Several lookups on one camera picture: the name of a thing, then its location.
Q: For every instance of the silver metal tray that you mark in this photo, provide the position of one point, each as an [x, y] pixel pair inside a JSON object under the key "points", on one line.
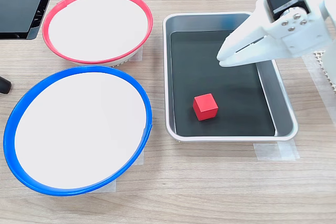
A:
{"points": [[168, 77]]}

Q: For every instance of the clear tape strip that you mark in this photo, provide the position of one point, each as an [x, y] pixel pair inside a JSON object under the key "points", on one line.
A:
{"points": [[138, 157], [275, 150], [105, 186], [137, 54]]}

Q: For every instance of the black rounded object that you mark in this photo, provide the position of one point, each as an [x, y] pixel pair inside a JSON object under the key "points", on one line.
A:
{"points": [[4, 85]]}

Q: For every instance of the beige mesh mat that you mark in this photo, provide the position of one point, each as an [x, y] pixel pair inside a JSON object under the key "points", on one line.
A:
{"points": [[321, 61]]}

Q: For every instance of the black tray liner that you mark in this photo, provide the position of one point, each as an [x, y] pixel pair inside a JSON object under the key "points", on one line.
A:
{"points": [[210, 82]]}

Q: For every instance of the red cube block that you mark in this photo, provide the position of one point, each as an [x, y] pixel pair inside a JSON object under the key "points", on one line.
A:
{"points": [[206, 106]]}

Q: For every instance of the white dish red rim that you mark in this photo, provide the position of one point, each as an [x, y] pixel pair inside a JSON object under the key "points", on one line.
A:
{"points": [[98, 24]]}

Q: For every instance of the black flat device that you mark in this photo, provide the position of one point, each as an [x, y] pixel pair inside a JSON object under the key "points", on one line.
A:
{"points": [[18, 6]]}

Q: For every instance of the white dish blue rim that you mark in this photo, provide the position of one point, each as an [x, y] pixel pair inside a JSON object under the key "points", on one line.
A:
{"points": [[78, 129]]}

